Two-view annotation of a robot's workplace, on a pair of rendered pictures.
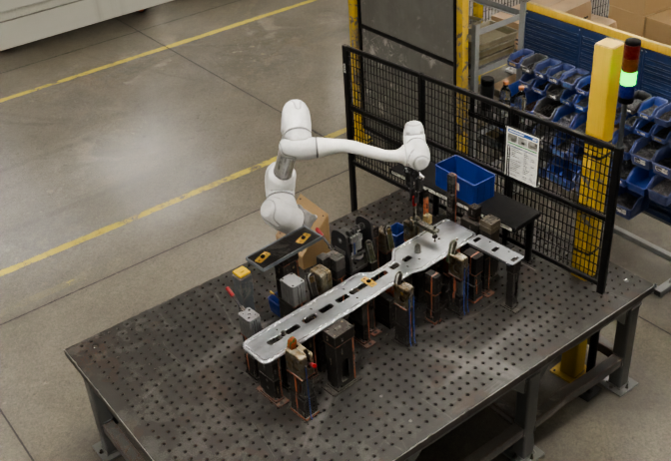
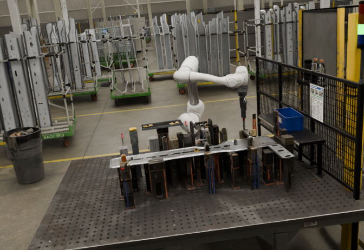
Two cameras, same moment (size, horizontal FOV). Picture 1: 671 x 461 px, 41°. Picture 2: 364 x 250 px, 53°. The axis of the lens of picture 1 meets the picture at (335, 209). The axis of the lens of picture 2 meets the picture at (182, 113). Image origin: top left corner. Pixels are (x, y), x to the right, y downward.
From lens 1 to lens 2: 2.36 m
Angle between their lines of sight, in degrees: 33
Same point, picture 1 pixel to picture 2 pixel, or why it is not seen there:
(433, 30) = (329, 68)
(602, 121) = (353, 67)
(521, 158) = (316, 103)
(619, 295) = not seen: outside the picture
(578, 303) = (334, 200)
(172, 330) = not seen: hidden behind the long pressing
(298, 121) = (186, 63)
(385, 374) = (184, 202)
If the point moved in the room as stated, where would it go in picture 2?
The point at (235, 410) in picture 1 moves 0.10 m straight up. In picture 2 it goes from (102, 196) to (100, 185)
